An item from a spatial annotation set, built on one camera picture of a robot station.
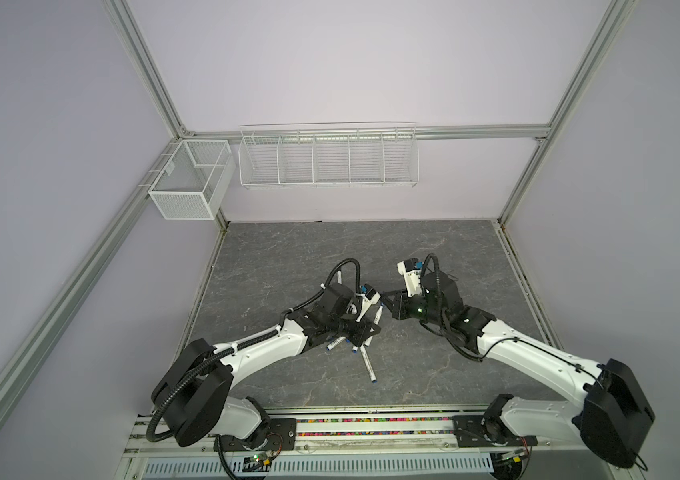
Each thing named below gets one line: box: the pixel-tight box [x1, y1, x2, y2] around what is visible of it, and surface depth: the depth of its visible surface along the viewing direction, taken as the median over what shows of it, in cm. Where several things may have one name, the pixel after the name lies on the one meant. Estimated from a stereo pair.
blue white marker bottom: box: [359, 345, 378, 384], surface depth 86 cm
